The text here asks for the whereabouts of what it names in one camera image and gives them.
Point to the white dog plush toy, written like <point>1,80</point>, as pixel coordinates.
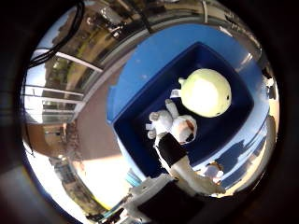
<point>174,123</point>

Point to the round green plush toy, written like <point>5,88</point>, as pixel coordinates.
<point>206,92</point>

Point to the dark blue plastic container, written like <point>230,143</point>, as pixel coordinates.
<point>215,137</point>

